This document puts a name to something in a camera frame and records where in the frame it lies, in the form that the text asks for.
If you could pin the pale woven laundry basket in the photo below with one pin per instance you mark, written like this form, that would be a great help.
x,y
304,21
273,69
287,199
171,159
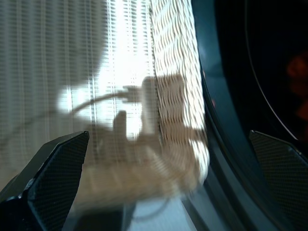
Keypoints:
x,y
96,60

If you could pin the orange red garment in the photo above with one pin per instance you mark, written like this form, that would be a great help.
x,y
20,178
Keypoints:
x,y
298,77

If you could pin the grey washing machine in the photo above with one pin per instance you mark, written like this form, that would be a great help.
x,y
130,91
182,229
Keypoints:
x,y
240,72

